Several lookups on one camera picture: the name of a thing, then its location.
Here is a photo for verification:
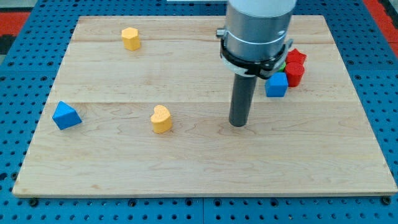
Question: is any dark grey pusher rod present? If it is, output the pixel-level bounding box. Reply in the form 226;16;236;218
229;74;257;127

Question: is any green block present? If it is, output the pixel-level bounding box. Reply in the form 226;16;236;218
279;62;286;72

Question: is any wooden board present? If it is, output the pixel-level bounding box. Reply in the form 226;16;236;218
13;16;397;198

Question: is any blue triangle block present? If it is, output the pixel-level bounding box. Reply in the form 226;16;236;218
52;101;82;130

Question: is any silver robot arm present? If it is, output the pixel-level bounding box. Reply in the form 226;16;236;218
216;0;296;80

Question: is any blue cube block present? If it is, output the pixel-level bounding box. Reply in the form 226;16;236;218
265;72;289;97

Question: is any red cylinder block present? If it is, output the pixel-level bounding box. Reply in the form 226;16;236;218
285;62;305;87

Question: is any yellow heart block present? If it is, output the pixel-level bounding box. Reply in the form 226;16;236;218
150;105;173;134

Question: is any red star block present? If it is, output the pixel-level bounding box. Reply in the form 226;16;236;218
285;49;307;65

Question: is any yellow hexagon block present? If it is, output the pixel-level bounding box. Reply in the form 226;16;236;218
121;27;141;51

